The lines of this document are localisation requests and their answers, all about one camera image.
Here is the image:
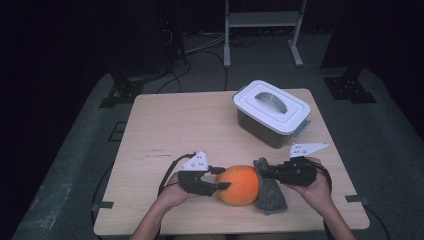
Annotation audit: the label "left hand-held gripper cable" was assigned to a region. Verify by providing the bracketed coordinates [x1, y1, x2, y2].
[157, 152, 198, 196]

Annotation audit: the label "right hand-held gripper cable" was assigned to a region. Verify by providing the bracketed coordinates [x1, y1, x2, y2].
[313, 159, 333, 193]

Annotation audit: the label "grey storage box with lid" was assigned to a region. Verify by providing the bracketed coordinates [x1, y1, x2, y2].
[232, 79, 312, 136]

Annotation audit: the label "black floor cable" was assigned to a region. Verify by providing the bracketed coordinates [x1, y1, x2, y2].
[156, 49, 229, 94]
[90, 163, 116, 234]
[363, 203, 391, 240]

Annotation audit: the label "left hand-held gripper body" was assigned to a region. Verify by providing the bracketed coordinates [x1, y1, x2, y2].
[177, 150, 218, 198]

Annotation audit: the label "hand-held gripper cable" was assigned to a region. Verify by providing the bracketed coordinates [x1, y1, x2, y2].
[313, 159, 333, 193]
[157, 152, 198, 196]

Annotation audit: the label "person's left hand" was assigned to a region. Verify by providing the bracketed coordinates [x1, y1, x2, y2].
[156, 172, 193, 211]

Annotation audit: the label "person's right hand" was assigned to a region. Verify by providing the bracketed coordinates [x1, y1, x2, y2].
[288, 157, 333, 217]

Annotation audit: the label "white floor cables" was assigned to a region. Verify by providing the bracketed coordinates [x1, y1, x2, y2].
[184, 33, 226, 54]

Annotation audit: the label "dark equipment cabinet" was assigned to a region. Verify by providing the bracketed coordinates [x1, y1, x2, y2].
[109, 0, 188, 78]

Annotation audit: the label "orange plush toy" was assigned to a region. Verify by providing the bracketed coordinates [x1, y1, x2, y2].
[214, 164, 261, 207]

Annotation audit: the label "translucent grey storage box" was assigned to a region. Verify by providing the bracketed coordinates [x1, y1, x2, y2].
[235, 108, 312, 150]

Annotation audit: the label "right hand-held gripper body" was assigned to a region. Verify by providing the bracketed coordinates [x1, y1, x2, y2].
[279, 142, 329, 187]

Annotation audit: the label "grey felt cloth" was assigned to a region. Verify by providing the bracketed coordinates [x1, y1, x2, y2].
[252, 157, 289, 215]

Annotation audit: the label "white metal stand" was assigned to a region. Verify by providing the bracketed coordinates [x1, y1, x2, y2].
[223, 0, 308, 68]

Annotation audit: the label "black tape strip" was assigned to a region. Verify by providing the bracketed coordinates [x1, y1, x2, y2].
[344, 194, 369, 205]
[91, 200, 114, 211]

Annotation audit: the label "black stand base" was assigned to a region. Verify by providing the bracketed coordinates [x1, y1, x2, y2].
[323, 75, 378, 104]
[99, 78, 144, 108]

